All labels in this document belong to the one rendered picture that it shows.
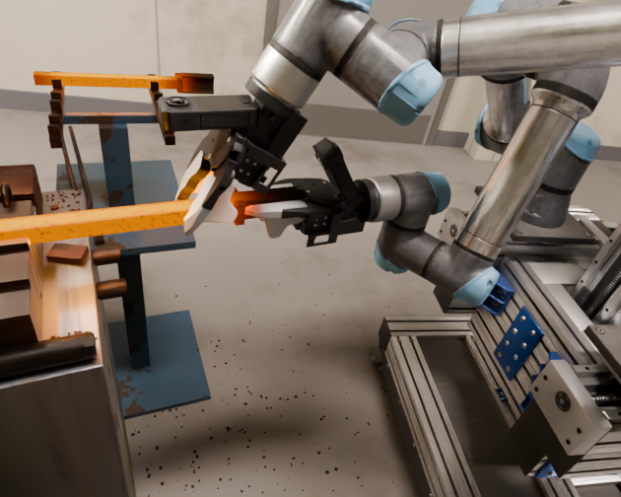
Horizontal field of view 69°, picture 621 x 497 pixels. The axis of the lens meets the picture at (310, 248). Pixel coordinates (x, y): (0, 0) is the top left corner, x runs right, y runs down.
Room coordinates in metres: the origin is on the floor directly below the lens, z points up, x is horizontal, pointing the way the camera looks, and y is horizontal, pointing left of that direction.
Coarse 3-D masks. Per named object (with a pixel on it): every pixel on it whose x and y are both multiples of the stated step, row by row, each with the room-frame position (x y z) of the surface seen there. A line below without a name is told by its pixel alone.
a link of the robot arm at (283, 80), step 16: (272, 48) 0.54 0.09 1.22; (256, 64) 0.55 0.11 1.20; (272, 64) 0.53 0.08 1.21; (288, 64) 0.53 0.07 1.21; (256, 80) 0.54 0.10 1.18; (272, 80) 0.52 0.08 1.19; (288, 80) 0.52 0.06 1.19; (304, 80) 0.53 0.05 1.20; (272, 96) 0.52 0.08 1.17; (288, 96) 0.52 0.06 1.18; (304, 96) 0.54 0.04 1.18
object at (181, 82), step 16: (48, 80) 0.97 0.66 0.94; (64, 80) 0.98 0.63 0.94; (80, 80) 1.00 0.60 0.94; (96, 80) 1.01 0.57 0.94; (112, 80) 1.03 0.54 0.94; (128, 80) 1.05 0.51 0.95; (144, 80) 1.06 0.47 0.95; (160, 80) 1.08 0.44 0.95; (176, 80) 1.10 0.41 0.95; (192, 80) 1.12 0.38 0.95; (208, 80) 1.14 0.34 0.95
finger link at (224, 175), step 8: (232, 152) 0.50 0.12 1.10; (232, 160) 0.48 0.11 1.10; (224, 168) 0.48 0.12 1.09; (232, 168) 0.48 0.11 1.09; (216, 176) 0.48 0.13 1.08; (224, 176) 0.47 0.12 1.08; (232, 176) 0.48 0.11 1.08; (216, 184) 0.47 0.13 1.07; (224, 184) 0.47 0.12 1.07; (208, 192) 0.47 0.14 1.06; (216, 192) 0.47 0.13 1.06; (208, 200) 0.46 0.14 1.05; (216, 200) 0.47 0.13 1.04; (208, 208) 0.47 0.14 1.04
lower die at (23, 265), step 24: (0, 216) 0.42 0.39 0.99; (24, 216) 0.42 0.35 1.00; (24, 240) 0.38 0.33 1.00; (0, 264) 0.35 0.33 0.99; (24, 264) 0.35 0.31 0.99; (0, 288) 0.32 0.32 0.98; (24, 288) 0.33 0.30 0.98; (0, 312) 0.29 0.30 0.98; (24, 312) 0.30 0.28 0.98; (0, 336) 0.28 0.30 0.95; (24, 336) 0.29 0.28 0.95
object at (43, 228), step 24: (240, 192) 0.55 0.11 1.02; (288, 192) 0.57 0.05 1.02; (48, 216) 0.42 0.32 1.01; (72, 216) 0.43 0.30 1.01; (96, 216) 0.44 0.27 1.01; (120, 216) 0.45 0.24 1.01; (144, 216) 0.46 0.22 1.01; (168, 216) 0.47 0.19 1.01; (240, 216) 0.51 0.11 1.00; (0, 240) 0.38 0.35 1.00; (48, 240) 0.40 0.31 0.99
